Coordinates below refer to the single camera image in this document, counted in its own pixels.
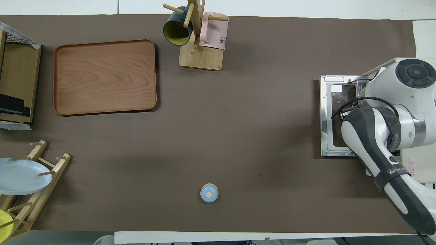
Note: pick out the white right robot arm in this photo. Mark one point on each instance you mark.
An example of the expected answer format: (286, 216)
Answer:
(385, 136)

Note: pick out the white toaster oven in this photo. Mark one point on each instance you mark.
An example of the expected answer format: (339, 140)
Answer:
(418, 174)

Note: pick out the brown table mat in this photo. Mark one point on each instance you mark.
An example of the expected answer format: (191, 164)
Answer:
(238, 136)

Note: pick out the wooden mug tree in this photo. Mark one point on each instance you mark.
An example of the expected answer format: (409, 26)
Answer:
(201, 59)

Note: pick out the pink mug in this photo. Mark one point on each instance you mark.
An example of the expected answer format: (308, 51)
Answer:
(214, 34)

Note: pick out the dark green mug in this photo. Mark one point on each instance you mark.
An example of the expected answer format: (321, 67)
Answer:
(176, 29)

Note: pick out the brown wooden tray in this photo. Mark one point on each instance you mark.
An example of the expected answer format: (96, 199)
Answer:
(105, 77)

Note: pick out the wooden dish rack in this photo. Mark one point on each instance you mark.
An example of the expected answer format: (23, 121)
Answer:
(37, 197)

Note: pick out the wooden shelf cabinet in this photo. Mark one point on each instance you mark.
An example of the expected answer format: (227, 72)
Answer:
(20, 78)

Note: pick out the light blue plate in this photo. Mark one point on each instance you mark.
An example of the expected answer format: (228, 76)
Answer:
(20, 177)

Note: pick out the black device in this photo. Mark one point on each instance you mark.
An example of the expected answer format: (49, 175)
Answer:
(12, 105)

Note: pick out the yellow plate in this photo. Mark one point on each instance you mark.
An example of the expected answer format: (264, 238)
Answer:
(4, 224)

